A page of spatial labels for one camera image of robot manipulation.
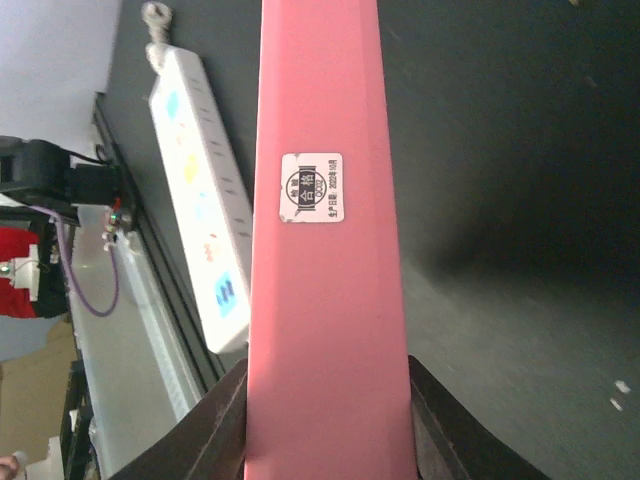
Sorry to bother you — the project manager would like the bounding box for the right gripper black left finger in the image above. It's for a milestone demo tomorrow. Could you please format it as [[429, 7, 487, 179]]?
[[113, 359, 248, 480]]

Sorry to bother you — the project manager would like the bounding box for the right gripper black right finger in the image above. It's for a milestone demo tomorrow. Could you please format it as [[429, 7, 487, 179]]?
[[408, 356, 548, 480]]

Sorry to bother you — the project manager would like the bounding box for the pink extension socket adapter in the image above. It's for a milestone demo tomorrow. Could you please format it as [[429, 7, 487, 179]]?
[[245, 1, 417, 479]]

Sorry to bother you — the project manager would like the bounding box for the white power strip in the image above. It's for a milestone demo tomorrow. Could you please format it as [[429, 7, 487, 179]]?
[[149, 47, 253, 354]]

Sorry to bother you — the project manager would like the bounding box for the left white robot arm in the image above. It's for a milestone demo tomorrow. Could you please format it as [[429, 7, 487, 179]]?
[[1, 136, 122, 214]]

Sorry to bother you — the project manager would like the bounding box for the operator bare hand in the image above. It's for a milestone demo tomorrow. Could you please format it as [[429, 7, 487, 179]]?
[[0, 455, 21, 480]]

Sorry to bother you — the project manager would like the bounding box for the black aluminium frame rail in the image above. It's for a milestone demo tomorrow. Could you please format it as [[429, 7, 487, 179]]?
[[93, 93, 224, 394]]

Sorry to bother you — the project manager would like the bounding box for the light blue slotted cable duct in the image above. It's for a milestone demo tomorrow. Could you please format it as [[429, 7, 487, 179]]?
[[117, 244, 201, 421]]

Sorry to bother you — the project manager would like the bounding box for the white coiled cord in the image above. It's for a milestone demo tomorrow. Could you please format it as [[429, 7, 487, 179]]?
[[141, 0, 174, 71]]

